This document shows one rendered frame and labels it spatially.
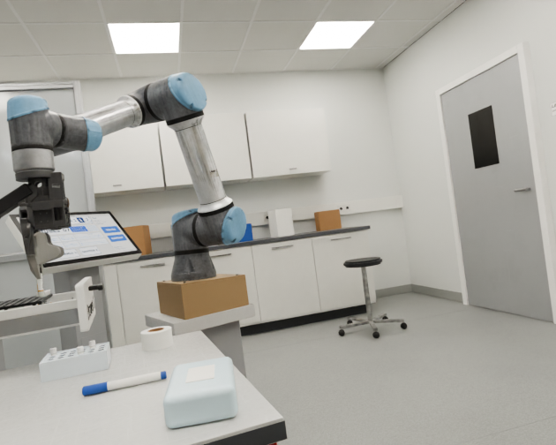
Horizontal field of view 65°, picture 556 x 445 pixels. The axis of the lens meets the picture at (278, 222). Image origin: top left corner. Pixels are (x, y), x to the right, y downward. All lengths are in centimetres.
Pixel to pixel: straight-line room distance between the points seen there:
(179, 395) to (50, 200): 51
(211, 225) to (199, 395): 83
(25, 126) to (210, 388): 64
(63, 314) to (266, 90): 441
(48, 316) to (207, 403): 61
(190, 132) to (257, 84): 396
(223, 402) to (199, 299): 79
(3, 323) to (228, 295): 62
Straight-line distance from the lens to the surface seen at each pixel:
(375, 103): 569
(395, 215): 557
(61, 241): 211
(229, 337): 147
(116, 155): 460
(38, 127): 101
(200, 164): 134
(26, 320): 115
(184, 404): 62
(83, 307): 112
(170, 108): 132
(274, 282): 428
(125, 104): 136
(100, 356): 99
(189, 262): 145
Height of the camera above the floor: 100
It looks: 1 degrees up
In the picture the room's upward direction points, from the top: 7 degrees counter-clockwise
